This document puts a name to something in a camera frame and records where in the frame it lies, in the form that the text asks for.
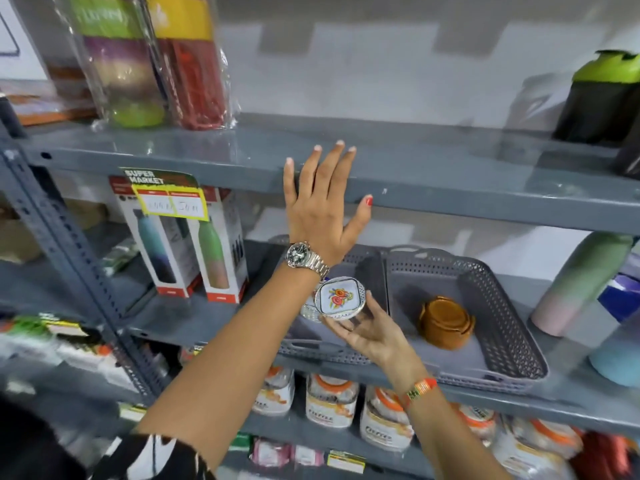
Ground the person's right hand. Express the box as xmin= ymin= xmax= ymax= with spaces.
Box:
xmin=321 ymin=290 xmax=432 ymax=393

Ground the person's left hand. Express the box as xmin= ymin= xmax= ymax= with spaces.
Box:
xmin=283 ymin=140 xmax=374 ymax=268

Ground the white floral coaster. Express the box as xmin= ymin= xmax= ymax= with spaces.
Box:
xmin=314 ymin=276 xmax=367 ymax=321

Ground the person's left forearm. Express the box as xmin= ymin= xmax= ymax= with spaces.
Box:
xmin=135 ymin=265 xmax=326 ymax=470

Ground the person's right forearm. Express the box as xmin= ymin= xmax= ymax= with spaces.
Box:
xmin=397 ymin=382 xmax=512 ymax=480

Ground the gray perforated plastic basket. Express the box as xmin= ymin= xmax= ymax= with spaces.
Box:
xmin=276 ymin=236 xmax=390 ymax=366
xmin=384 ymin=246 xmax=550 ymax=394

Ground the silver wristwatch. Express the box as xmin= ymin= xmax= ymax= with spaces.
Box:
xmin=284 ymin=242 xmax=331 ymax=281

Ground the brown wooden coaster set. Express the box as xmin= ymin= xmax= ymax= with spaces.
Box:
xmin=418 ymin=296 xmax=477 ymax=351

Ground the gray metal shelf rack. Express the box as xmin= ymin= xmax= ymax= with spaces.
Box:
xmin=0 ymin=95 xmax=640 ymax=480

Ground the white red bottle box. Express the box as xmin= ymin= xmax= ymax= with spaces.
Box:
xmin=186 ymin=186 xmax=250 ymax=304
xmin=109 ymin=176 xmax=203 ymax=299

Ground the orange lid glass jar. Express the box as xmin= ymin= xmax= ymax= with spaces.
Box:
xmin=305 ymin=374 xmax=360 ymax=429
xmin=451 ymin=403 xmax=499 ymax=447
xmin=491 ymin=416 xmax=584 ymax=480
xmin=251 ymin=366 xmax=296 ymax=417
xmin=359 ymin=386 xmax=416 ymax=453

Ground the yellow shelf price tag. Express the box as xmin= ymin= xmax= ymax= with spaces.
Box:
xmin=120 ymin=168 xmax=210 ymax=222

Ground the wrapped red bottle yellow label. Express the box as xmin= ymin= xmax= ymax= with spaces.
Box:
xmin=142 ymin=0 xmax=236 ymax=131

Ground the small yellow price label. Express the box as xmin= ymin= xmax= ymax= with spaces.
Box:
xmin=326 ymin=450 xmax=367 ymax=475

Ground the pink packet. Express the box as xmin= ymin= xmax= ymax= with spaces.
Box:
xmin=250 ymin=438 xmax=326 ymax=469

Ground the wrapped green purple bottle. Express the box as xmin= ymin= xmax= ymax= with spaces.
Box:
xmin=52 ymin=0 xmax=167 ymax=130

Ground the green pink gradient bottle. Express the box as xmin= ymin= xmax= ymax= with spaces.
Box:
xmin=530 ymin=232 xmax=635 ymax=338

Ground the dark blue container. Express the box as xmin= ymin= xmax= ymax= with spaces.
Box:
xmin=597 ymin=274 xmax=640 ymax=324

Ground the light blue bottle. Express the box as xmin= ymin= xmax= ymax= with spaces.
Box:
xmin=588 ymin=322 xmax=640 ymax=388

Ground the black shaker green lid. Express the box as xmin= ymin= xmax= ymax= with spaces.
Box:
xmin=552 ymin=50 xmax=640 ymax=147

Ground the red plastic container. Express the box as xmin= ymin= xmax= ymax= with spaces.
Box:
xmin=569 ymin=431 xmax=638 ymax=480

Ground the black white patterned sleeve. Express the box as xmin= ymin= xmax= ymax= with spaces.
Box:
xmin=90 ymin=433 xmax=217 ymax=480

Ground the orange green bracelet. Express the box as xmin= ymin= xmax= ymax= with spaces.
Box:
xmin=398 ymin=377 xmax=439 ymax=409

